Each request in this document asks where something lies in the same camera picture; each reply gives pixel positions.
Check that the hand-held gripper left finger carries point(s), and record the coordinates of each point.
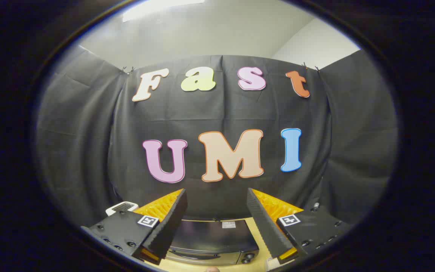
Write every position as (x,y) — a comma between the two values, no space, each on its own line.
(170,223)

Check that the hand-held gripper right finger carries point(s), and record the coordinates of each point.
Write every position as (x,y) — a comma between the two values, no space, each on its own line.
(264,223)

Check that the black toaster oven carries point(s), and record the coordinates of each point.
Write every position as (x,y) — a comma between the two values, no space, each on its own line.
(212,236)

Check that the white bread toaster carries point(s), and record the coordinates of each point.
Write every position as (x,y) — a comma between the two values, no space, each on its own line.
(121,207)

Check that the black backdrop cloth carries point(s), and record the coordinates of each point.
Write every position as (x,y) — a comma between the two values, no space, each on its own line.
(217,113)

